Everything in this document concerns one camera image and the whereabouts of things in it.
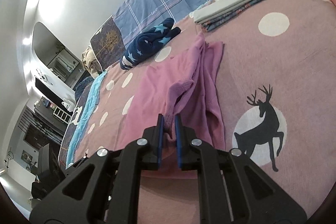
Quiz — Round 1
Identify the beige crumpled cloth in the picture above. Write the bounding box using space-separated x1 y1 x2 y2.
81 46 104 79

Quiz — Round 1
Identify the dark tree-print pillow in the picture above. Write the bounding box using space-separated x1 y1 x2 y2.
90 15 124 72

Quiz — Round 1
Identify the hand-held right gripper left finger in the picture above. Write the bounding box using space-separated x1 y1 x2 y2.
29 114 164 224

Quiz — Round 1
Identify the stack of folded clothes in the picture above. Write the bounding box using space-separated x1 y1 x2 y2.
193 0 265 25

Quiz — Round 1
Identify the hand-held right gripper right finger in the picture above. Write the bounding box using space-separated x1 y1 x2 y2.
175 114 307 224

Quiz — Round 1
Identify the pink garment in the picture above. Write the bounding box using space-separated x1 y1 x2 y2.
115 31 227 180

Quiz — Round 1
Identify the navy star-print garment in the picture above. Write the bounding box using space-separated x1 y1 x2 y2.
119 17 181 70

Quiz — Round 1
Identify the blue floral folded garment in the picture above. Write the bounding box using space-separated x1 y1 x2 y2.
201 0 264 32

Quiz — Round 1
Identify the pink polka dot blanket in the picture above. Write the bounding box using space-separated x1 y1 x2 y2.
59 0 336 224

